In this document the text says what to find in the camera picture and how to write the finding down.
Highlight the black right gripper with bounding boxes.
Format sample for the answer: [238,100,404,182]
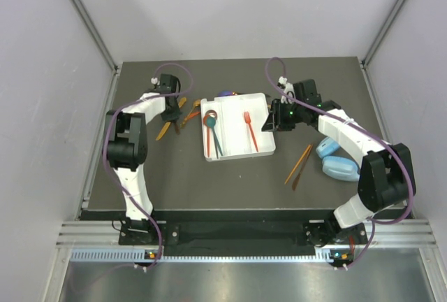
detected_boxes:
[263,99,305,132]

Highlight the gold metal knife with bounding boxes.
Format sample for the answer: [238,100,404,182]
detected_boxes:
[156,97,187,141]

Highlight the orange plastic knife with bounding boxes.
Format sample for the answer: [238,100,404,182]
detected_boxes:
[185,111,201,121]

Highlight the gold metal spoon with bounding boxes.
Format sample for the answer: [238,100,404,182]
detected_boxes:
[180,99,201,129]

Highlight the orange plastic spoon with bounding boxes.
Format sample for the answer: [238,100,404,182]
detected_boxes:
[203,116,211,157]

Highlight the orange plastic fork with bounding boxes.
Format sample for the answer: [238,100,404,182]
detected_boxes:
[243,111,258,152]

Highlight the teal plastic spoon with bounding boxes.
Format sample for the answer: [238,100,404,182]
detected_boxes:
[205,115,222,159]

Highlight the white divided utensil tray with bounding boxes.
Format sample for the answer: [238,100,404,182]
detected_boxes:
[200,93,276,162]

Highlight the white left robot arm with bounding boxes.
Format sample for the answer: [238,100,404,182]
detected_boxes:
[104,73,182,244]

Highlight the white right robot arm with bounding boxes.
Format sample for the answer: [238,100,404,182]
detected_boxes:
[262,76,416,244]

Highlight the silver metal spoon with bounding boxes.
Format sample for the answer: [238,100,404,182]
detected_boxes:
[205,110,217,119]

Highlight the iridescent purple spoon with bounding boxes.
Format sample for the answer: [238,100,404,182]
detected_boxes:
[217,90,237,97]

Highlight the light blue headphones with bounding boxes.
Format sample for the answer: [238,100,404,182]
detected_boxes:
[316,137,360,182]

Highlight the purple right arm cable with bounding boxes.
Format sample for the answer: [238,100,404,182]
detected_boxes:
[264,57,417,270]

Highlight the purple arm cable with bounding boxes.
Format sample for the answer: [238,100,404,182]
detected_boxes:
[264,57,417,270]
[101,62,193,270]

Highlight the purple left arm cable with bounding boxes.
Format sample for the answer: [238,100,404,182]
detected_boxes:
[101,62,193,270]

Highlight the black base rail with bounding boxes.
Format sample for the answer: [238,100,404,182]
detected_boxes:
[80,207,413,257]

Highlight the grey cable duct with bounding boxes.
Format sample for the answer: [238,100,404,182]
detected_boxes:
[70,245,340,264]

